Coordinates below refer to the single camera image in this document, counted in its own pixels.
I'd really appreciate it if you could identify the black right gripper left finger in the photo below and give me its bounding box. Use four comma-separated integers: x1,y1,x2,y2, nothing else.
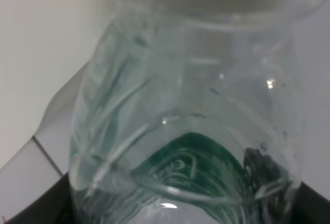
5,174,76,223

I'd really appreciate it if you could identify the clear bottle with green label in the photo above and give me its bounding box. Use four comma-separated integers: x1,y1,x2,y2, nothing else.
68,0,325,223

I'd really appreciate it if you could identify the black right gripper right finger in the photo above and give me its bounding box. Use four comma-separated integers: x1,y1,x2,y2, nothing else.
291,183,330,224

